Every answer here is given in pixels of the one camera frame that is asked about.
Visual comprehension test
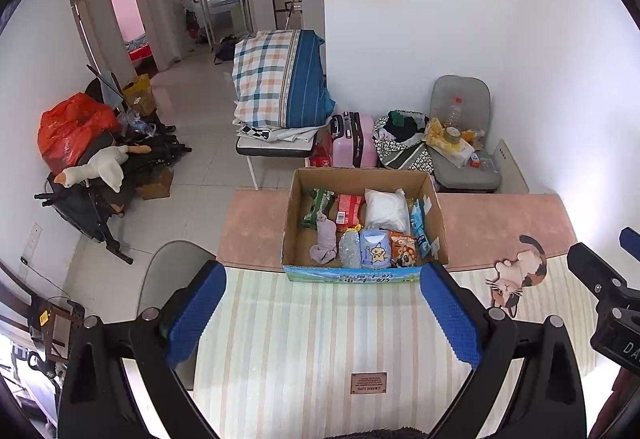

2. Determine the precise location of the grey mesh pouch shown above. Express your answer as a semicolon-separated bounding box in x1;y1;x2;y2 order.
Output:
338;227;362;269

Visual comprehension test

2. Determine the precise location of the yellow plastic bag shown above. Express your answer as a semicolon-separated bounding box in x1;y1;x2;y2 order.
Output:
424;117;476;168

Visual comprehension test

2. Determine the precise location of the orange snack packet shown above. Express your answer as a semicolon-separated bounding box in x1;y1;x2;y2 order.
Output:
388;231;419;269

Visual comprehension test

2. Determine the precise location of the white soft bag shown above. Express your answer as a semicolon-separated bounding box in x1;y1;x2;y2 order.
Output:
363;188;411;235

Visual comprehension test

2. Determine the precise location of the person's dark fleece clothing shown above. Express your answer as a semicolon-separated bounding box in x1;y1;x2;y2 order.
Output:
324;426;432;439

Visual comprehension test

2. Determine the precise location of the orange plastic bag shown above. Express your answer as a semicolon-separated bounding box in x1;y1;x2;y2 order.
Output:
37;92;121;176

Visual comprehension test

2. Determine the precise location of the grey plastic chair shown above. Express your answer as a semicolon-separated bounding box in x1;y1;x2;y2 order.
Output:
137;240;221;391

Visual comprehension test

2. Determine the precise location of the black and white patterned bag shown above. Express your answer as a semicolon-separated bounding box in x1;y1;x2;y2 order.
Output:
372;109;434;170

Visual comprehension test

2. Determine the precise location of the slim blue snack packet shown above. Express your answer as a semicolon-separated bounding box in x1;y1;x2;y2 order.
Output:
408;198;432;255

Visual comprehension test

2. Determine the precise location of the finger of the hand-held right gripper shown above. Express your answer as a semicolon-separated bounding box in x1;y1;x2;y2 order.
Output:
567;242;629;306
618;226;640;263

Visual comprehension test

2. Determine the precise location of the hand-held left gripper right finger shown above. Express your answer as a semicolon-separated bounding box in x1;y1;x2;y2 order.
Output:
419;261;588;439

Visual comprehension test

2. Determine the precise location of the small brown cardboard box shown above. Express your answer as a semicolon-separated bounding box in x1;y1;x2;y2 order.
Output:
134;167;175;201

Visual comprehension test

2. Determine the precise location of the light blue tissue pack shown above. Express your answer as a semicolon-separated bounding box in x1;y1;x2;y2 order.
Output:
358;229;391;269

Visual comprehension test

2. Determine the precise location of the white leaning board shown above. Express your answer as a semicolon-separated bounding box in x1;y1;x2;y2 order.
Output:
492;138;531;195

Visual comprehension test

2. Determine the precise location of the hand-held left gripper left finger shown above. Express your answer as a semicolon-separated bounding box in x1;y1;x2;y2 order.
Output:
57;260;227;439

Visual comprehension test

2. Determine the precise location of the dark wooden rack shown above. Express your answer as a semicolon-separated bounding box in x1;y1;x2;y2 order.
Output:
0;258;86;366

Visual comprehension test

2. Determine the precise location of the purple cloth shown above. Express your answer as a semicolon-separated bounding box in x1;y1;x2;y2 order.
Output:
309;212;340;264

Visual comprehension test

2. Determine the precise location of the green packet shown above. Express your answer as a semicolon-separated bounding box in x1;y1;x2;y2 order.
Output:
299;187;336;228

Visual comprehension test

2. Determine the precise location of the grey cushioned chair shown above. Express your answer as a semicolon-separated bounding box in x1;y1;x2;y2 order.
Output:
428;74;504;194

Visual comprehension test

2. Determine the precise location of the black folded stroller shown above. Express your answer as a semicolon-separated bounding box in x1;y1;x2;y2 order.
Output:
33;126;194;266

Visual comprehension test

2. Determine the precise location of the plaid folded bedding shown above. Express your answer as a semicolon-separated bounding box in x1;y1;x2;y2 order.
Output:
231;29;337;130

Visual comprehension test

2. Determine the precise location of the pink suitcase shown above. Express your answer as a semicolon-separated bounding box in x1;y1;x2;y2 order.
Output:
329;111;379;169

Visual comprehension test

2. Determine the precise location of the white folding bed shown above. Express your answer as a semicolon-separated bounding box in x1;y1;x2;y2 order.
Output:
234;121;322;190

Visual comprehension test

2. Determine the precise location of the white goose plush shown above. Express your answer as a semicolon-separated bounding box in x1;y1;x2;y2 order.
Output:
53;143;152;194

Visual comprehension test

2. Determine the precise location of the person's right forearm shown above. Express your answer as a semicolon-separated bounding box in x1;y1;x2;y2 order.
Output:
611;363;640;425

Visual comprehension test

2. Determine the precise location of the red snack packet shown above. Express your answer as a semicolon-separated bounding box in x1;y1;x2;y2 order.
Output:
334;193;365;228

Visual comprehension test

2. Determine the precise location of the clear plastic bottle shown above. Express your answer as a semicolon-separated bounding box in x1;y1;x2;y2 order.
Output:
447;96;466;128

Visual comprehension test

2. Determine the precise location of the yellow cardboard box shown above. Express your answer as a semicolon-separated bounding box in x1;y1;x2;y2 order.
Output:
122;73;159;116

